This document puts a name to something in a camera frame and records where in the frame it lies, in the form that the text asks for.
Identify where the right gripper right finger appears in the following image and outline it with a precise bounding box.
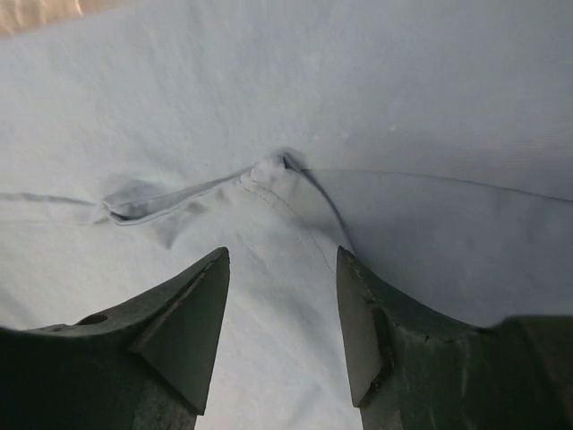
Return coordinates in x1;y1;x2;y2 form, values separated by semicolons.
336;248;572;429

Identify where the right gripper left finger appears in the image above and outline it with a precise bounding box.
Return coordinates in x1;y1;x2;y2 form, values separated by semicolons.
1;247;230;429

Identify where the blue t shirt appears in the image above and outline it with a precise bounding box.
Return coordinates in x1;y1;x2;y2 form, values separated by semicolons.
1;1;572;429

